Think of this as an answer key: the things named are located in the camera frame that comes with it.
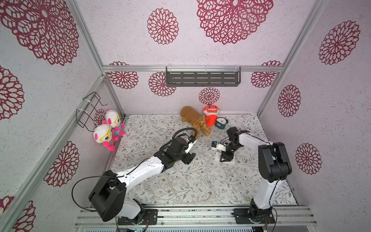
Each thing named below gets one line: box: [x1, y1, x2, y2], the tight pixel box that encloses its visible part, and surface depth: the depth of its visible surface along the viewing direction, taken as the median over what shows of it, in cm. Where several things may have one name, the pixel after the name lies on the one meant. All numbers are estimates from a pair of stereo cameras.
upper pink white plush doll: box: [101, 108, 126, 136], surface depth 96 cm
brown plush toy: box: [179, 105, 212, 138], surface depth 108 cm
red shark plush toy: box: [202, 104, 220, 128], surface depth 115 cm
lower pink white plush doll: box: [93, 123, 120, 152], surface depth 87 cm
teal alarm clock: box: [214, 116, 229, 130], surface depth 112 cm
